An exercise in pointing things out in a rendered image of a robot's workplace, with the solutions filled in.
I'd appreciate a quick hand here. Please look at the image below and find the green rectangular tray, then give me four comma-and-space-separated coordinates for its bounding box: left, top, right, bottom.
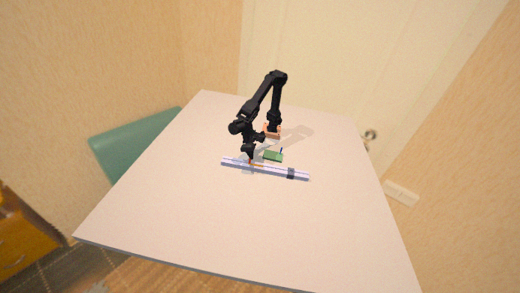
262, 149, 283, 163

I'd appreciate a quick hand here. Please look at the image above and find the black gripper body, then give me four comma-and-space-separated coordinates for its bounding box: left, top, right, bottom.
240, 129, 255, 152

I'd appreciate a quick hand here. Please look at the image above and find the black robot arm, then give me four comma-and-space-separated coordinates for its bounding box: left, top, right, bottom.
228, 69, 289, 143

